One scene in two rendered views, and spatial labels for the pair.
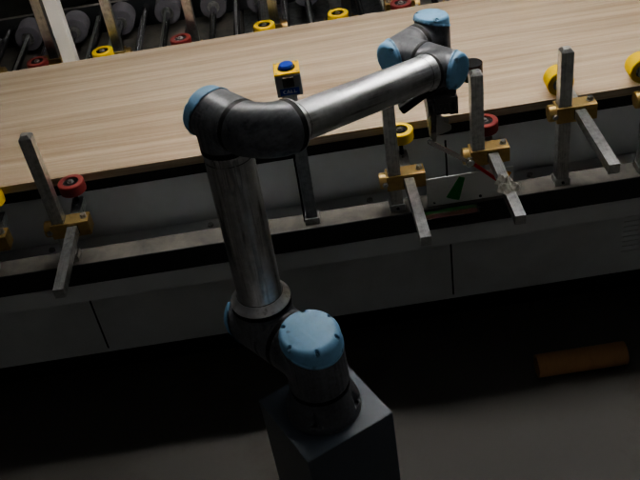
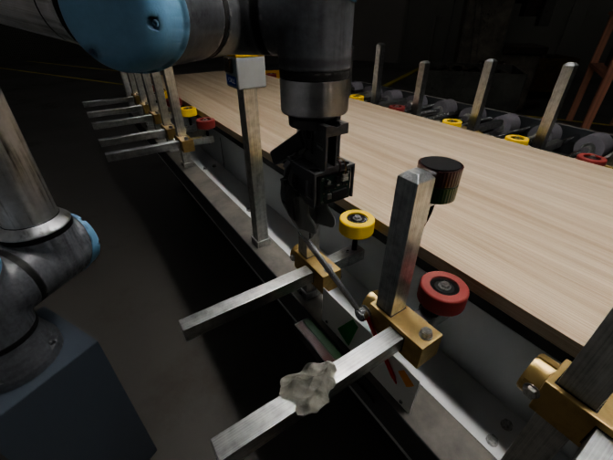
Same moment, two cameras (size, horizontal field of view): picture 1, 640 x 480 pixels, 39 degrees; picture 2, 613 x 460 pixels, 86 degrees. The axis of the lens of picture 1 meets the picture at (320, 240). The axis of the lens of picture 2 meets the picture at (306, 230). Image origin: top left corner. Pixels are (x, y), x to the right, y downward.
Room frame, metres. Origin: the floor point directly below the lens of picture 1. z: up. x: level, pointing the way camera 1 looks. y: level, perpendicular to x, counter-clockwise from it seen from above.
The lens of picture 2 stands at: (1.82, -0.74, 1.29)
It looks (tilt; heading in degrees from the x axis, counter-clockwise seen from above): 33 degrees down; 55
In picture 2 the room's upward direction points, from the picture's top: straight up
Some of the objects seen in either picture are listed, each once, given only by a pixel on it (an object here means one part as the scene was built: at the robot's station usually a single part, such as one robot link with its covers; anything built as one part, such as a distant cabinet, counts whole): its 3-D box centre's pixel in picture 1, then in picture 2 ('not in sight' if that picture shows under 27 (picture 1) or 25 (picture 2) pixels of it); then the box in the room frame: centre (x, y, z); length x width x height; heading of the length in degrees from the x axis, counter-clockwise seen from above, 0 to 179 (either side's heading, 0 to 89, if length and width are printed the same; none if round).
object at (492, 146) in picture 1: (485, 152); (399, 323); (2.17, -0.52, 0.84); 0.14 x 0.06 x 0.05; 89
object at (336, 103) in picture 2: not in sight; (316, 96); (2.09, -0.37, 1.20); 0.10 x 0.09 x 0.05; 179
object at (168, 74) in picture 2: (51, 204); (178, 120); (2.19, 0.75, 0.91); 0.04 x 0.04 x 0.48; 89
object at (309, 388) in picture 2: (507, 181); (312, 381); (1.97, -0.53, 0.87); 0.09 x 0.07 x 0.02; 179
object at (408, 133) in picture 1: (401, 144); (355, 236); (2.28, -0.29, 0.85); 0.08 x 0.08 x 0.11
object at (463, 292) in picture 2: (485, 134); (438, 307); (2.25, -0.54, 0.85); 0.08 x 0.08 x 0.11
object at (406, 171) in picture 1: (402, 177); (314, 265); (2.17, -0.27, 0.80); 0.14 x 0.06 x 0.05; 89
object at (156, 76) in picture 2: not in sight; (162, 108); (2.20, 1.00, 0.91); 0.04 x 0.04 x 0.48; 89
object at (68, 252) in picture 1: (70, 245); (163, 147); (2.10, 0.71, 0.82); 0.44 x 0.03 x 0.04; 179
